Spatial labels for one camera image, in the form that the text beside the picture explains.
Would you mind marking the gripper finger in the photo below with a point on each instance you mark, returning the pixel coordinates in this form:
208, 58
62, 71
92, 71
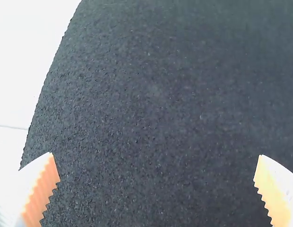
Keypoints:
278, 186
35, 189

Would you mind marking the black mat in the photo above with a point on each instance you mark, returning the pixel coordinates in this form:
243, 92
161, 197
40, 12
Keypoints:
156, 106

